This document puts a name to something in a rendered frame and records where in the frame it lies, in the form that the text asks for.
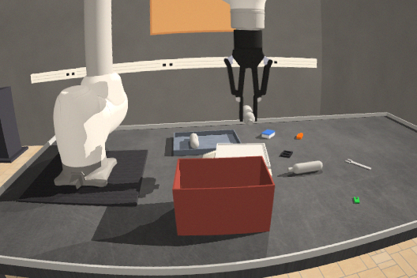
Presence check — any white digital scale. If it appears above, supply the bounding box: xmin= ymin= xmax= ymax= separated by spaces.
xmin=203 ymin=143 xmax=272 ymax=176

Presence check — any white gas cylinder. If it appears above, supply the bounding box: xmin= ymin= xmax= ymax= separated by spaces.
xmin=287 ymin=161 xmax=323 ymax=174
xmin=243 ymin=106 xmax=255 ymax=126
xmin=190 ymin=133 xmax=199 ymax=148

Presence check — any blue rectangular box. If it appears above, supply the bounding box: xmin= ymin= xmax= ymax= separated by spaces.
xmin=261 ymin=130 xmax=275 ymax=139

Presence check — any red open box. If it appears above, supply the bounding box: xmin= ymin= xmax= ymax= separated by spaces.
xmin=172 ymin=156 xmax=275 ymax=235

